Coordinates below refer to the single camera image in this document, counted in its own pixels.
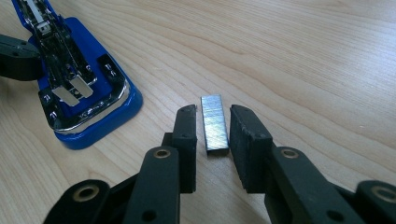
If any blue stapler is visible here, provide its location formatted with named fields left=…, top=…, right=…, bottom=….
left=11, top=0, right=145, bottom=151

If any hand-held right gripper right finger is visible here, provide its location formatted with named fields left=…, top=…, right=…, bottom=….
left=229, top=105, right=365, bottom=224

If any silver staple strip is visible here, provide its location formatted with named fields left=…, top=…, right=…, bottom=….
left=200, top=93, right=231, bottom=157

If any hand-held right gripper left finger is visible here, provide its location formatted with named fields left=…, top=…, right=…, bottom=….
left=122, top=105, right=198, bottom=224

